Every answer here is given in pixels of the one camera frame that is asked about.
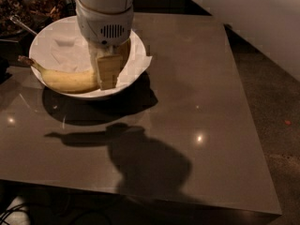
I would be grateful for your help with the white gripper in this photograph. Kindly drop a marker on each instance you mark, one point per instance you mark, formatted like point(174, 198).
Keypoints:
point(104, 27)

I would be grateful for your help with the yellow banana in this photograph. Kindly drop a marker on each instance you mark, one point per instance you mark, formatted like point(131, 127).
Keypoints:
point(61, 81)

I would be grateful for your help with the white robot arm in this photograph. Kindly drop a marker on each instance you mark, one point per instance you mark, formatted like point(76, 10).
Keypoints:
point(271, 26)

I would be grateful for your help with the white bowl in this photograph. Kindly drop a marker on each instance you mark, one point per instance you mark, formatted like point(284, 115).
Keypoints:
point(61, 46)

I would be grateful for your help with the white paper napkin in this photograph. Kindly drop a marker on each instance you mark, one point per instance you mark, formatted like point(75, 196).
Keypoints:
point(85, 67)

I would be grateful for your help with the glass jar of snacks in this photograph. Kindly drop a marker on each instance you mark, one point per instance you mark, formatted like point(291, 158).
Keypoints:
point(26, 11)

